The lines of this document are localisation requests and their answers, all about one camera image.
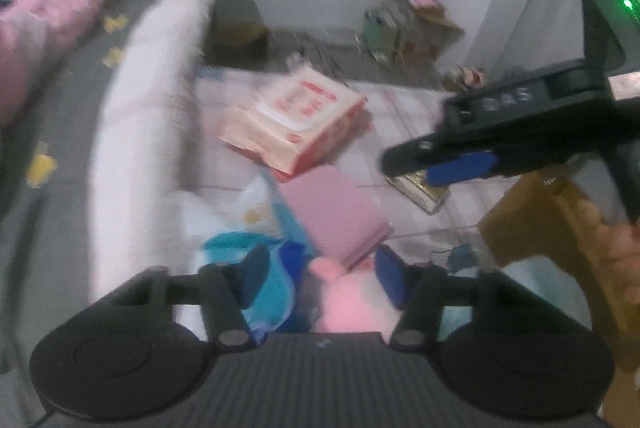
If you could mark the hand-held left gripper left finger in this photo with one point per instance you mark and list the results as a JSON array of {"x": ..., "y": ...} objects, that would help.
[{"x": 255, "y": 267}]

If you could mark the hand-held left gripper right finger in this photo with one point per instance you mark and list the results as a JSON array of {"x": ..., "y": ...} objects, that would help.
[{"x": 387, "y": 275}]

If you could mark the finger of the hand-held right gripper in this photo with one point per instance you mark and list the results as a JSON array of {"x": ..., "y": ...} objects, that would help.
[{"x": 460, "y": 167}]

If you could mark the blue cloth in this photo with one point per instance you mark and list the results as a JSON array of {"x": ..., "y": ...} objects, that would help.
[{"x": 280, "y": 280}]

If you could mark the pink plush toy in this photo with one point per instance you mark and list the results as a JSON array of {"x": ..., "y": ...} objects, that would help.
[{"x": 350, "y": 303}]

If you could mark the white printed pillow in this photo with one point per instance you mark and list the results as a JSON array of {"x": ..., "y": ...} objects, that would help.
[{"x": 250, "y": 208}]

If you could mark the pink cloth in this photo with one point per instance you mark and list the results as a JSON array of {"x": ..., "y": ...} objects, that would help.
[{"x": 335, "y": 213}]

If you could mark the printed cardboard box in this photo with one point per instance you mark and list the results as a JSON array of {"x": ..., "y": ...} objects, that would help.
[{"x": 530, "y": 228}]

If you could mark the person's right hand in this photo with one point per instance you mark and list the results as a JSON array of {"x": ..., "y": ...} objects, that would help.
[{"x": 614, "y": 248}]

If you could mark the gold packet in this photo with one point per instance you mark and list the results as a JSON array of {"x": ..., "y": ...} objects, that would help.
[{"x": 420, "y": 192}]

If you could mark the small plush toy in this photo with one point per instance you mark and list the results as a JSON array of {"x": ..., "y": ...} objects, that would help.
[{"x": 465, "y": 77}]

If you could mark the open brown cardboard box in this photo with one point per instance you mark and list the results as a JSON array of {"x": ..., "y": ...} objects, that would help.
[{"x": 430, "y": 17}]

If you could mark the pink tissue pack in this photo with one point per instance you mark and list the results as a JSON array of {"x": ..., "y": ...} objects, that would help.
[{"x": 295, "y": 117}]

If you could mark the green box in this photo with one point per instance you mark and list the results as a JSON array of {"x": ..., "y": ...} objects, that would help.
[{"x": 377, "y": 30}]

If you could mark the white mattress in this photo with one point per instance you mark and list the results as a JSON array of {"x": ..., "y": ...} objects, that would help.
[{"x": 145, "y": 107}]

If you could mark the wooden stool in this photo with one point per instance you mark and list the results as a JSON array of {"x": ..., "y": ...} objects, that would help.
[{"x": 235, "y": 38}]

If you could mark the grey bed mattress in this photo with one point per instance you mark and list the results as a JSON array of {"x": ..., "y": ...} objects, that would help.
[{"x": 65, "y": 117}]

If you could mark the pink blanket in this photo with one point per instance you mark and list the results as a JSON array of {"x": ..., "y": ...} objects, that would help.
[{"x": 45, "y": 37}]

